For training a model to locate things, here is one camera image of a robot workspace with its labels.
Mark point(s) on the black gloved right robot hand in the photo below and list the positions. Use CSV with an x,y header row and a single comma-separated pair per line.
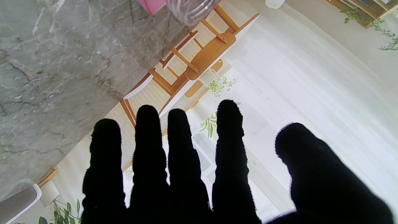
x,y
230,186

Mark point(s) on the pink square jar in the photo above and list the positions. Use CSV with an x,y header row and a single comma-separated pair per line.
x,y
189,9

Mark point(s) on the white rounded chair back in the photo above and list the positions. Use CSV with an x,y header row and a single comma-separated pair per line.
x,y
18,200

